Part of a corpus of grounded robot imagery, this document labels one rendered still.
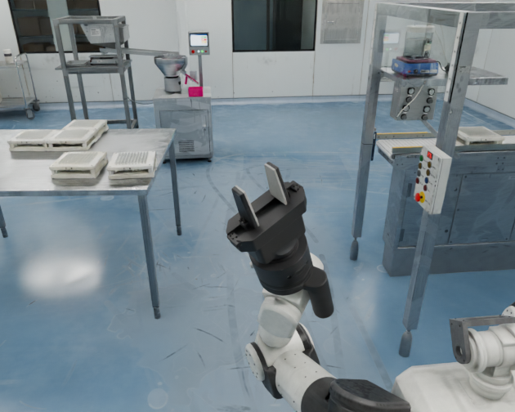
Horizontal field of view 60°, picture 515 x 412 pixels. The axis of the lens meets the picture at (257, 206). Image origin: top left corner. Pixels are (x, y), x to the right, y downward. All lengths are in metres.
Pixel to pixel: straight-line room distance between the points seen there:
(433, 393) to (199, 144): 4.54
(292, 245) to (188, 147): 4.53
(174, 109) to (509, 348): 4.54
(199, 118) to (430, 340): 3.33
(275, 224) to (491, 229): 2.92
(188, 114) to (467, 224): 3.07
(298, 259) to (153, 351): 2.11
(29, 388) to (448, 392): 2.25
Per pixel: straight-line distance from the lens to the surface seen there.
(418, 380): 0.80
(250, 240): 0.57
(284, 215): 0.58
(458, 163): 3.00
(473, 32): 2.01
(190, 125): 5.04
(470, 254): 3.47
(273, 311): 0.71
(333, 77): 8.10
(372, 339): 2.77
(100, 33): 5.80
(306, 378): 0.83
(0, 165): 3.04
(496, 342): 0.76
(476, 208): 3.28
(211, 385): 2.48
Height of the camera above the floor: 1.85
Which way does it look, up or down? 27 degrees down
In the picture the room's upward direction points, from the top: straight up
